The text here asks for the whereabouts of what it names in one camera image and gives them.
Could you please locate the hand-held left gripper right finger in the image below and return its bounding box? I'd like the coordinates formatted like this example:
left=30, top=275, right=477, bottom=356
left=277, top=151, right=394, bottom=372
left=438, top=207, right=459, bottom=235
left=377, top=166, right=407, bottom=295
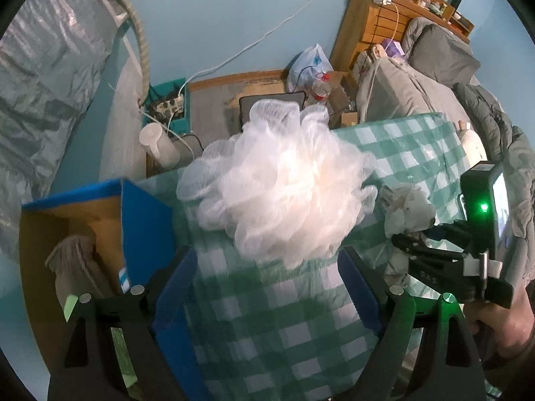
left=336, top=246, right=488, bottom=401

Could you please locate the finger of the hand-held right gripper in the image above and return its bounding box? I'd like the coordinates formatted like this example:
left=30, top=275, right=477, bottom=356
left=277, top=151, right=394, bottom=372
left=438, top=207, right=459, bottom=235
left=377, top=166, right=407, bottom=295
left=391, top=234, right=475, bottom=301
left=422, top=221, right=472, bottom=244

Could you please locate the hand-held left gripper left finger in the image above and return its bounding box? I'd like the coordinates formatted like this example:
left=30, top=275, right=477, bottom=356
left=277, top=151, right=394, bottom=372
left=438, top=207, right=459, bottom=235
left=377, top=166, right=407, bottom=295
left=46, top=246, right=199, bottom=401

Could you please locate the white tissue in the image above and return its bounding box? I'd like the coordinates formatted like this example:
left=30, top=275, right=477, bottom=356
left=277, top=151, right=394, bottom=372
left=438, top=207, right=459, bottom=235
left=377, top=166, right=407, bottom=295
left=378, top=181, right=437, bottom=276

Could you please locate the blue cardboard box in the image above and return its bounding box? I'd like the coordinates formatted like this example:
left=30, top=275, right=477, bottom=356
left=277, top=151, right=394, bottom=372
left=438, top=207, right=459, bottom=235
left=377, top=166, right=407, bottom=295
left=19, top=177, right=210, bottom=401

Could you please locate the white mesh bath loofah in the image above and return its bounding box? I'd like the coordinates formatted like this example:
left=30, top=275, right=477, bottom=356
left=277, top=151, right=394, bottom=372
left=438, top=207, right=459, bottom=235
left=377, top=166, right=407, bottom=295
left=176, top=99, right=379, bottom=270

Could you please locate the person's right hand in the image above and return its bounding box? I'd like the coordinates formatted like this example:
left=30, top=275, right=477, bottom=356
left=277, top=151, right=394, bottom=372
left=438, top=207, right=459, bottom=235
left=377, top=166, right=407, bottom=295
left=464, top=278, right=535, bottom=360

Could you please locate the green checkered tablecloth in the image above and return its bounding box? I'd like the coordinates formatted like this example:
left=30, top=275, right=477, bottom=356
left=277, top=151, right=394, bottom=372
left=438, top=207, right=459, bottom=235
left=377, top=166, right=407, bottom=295
left=138, top=113, right=490, bottom=401

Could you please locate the grey green duvet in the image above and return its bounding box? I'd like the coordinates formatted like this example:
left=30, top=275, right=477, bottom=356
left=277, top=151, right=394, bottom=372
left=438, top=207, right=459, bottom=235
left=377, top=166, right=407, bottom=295
left=453, top=84, right=535, bottom=280

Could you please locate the beige sock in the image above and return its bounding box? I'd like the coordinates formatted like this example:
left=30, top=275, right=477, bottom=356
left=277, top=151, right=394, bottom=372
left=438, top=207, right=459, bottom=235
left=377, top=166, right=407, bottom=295
left=44, top=235, right=113, bottom=301

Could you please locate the white plastic pitcher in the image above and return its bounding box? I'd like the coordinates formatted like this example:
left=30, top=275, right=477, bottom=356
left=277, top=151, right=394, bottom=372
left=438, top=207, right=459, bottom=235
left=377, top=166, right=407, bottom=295
left=139, top=122, right=181, bottom=171

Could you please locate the beige bed blanket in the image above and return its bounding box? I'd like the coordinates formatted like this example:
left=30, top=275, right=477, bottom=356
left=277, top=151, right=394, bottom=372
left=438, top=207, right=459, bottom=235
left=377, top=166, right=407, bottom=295
left=355, top=46, right=473, bottom=124

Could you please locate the small cardboard box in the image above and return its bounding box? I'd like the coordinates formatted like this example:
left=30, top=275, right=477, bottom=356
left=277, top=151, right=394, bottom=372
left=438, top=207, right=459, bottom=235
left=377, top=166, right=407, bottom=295
left=330, top=71, right=360, bottom=128

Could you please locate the power strip in teal box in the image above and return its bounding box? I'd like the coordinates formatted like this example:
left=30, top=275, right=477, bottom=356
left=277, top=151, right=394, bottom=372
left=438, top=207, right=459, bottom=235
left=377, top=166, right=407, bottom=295
left=142, top=77, right=189, bottom=134

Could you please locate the dark grey pillow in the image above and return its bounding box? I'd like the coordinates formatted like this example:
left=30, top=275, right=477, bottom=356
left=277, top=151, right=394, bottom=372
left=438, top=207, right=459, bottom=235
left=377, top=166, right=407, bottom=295
left=403, top=17, right=481, bottom=88

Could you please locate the grey power strip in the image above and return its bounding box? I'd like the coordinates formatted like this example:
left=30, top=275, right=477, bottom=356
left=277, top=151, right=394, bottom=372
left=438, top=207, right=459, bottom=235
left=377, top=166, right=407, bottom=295
left=146, top=94, right=185, bottom=118

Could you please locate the clear plastic bottle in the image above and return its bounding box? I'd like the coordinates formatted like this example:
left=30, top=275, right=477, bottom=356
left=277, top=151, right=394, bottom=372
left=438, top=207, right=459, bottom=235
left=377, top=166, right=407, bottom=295
left=309, top=73, right=333, bottom=107

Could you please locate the purple pouch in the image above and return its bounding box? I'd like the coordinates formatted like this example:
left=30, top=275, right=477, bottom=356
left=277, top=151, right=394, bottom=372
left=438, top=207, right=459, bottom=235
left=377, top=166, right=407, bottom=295
left=382, top=38, right=406, bottom=57

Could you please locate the black laptop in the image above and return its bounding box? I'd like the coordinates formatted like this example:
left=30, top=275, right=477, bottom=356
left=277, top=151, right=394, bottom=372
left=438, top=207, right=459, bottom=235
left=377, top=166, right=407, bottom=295
left=238, top=91, right=307, bottom=132

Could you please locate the white plastic bag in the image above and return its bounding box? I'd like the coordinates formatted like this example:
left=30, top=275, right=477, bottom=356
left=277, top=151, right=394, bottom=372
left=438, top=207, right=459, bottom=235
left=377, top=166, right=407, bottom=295
left=288, top=44, right=335, bottom=93

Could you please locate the wooden headboard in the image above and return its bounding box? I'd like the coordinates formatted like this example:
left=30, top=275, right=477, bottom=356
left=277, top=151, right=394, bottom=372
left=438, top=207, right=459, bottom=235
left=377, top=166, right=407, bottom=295
left=330, top=0, right=475, bottom=72

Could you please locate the silver foil curtain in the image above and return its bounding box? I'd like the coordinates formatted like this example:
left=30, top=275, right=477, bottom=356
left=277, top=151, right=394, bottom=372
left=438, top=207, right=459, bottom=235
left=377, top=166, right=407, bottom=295
left=0, top=0, right=130, bottom=255

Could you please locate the black cable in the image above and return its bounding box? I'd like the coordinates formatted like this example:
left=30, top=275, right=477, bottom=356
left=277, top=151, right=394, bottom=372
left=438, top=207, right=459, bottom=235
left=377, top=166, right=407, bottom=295
left=169, top=131, right=205, bottom=161

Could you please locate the cream charger cable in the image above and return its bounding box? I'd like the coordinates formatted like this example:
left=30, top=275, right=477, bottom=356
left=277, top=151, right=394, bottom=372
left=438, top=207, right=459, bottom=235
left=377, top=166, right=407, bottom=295
left=378, top=2, right=400, bottom=46

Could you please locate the white wall cable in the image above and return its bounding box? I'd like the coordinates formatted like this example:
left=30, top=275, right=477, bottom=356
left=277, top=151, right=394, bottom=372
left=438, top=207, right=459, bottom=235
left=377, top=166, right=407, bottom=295
left=184, top=0, right=349, bottom=93

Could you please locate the beige corrugated hose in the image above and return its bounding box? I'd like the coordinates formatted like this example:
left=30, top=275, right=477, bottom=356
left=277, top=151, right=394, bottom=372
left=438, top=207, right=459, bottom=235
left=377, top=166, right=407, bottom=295
left=94, top=0, right=151, bottom=107

